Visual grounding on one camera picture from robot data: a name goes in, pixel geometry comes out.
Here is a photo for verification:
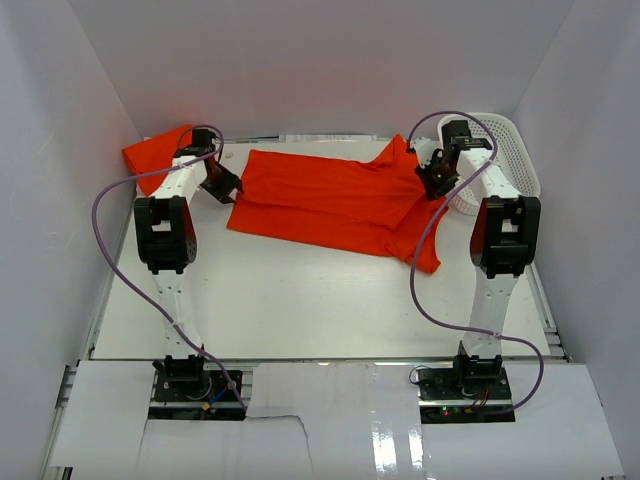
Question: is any orange t-shirt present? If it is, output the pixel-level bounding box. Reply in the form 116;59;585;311
122;124;192;175
227;135;441;274

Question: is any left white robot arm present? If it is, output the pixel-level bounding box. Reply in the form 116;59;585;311
134;125;244;399

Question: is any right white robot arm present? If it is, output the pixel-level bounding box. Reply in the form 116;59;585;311
407;113;541;402

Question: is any white perforated plastic basket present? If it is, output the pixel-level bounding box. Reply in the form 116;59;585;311
437;112;541;216

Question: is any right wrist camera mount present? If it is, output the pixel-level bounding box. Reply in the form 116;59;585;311
407;137;439;168

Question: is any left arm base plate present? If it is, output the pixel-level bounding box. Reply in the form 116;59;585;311
148;370;246;421

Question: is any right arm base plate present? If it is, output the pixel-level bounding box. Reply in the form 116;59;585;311
408;365;516;425

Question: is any aluminium frame rail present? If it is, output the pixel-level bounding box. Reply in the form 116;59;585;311
40;366;77;480

